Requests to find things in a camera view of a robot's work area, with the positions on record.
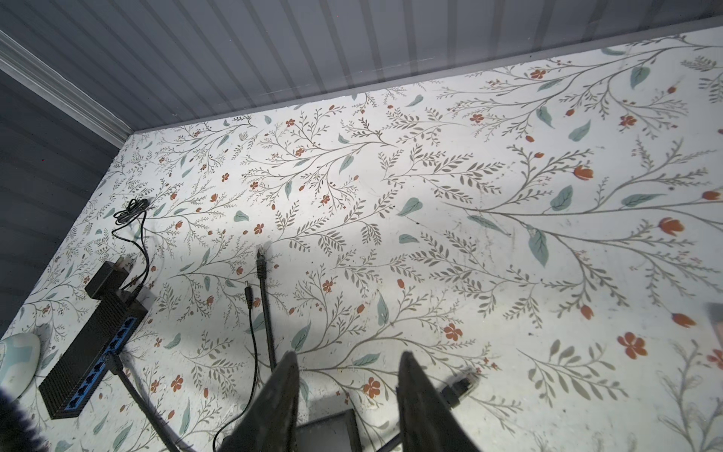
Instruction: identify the black power adapter with prongs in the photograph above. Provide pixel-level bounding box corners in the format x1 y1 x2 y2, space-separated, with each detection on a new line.
85 257 129 301

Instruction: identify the black network switch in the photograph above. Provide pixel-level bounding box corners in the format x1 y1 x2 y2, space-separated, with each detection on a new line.
296 409 363 452
39 294 148 420

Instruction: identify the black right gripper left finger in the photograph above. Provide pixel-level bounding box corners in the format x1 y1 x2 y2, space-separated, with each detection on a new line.
220 351 299 451

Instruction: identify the thin black usb cable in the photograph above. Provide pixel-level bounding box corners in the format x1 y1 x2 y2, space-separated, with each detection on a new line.
211 281 261 452

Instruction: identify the black ethernet cable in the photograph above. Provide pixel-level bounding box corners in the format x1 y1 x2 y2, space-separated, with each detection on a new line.
104 247 481 452

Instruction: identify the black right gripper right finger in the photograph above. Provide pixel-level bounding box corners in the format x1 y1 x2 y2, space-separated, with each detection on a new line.
397 351 479 452

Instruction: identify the white bowl-shaped object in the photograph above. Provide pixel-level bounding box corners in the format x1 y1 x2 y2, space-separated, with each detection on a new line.
0 333 41 401

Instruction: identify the thin black adapter cable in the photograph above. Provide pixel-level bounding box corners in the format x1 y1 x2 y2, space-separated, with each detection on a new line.
109 197 154 295

